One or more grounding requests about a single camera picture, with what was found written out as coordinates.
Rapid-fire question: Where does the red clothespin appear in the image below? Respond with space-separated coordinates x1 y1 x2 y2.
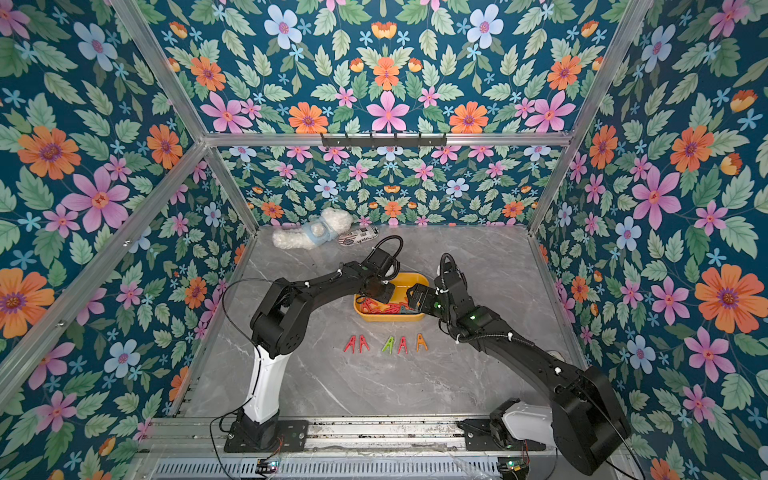
359 334 370 353
397 336 409 355
343 335 357 353

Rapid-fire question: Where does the black wall hook rail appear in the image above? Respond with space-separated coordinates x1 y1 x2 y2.
320 133 448 149

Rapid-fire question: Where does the yellow plastic storage box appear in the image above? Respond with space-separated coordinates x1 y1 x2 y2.
353 272 429 323

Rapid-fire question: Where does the newspaper print pouch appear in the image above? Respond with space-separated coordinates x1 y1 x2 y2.
337 226 379 247

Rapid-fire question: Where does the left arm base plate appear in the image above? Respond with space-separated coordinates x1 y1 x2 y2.
224 417 309 453

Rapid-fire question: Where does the white plush teddy bear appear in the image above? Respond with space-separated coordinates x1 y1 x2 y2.
272 208 353 250

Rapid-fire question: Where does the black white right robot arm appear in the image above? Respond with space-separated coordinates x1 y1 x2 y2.
407 266 631 475

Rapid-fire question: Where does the aluminium front mounting rail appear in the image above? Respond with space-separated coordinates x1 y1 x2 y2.
126 414 583 479

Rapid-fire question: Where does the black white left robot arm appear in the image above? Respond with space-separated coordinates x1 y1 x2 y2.
242 247 400 425

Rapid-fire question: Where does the orange clothespin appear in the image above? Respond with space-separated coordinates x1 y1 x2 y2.
415 333 429 352

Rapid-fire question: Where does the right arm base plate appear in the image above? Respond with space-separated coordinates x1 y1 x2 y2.
456 418 547 453

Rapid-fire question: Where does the green clothespin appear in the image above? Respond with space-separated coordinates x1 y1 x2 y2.
381 336 395 355

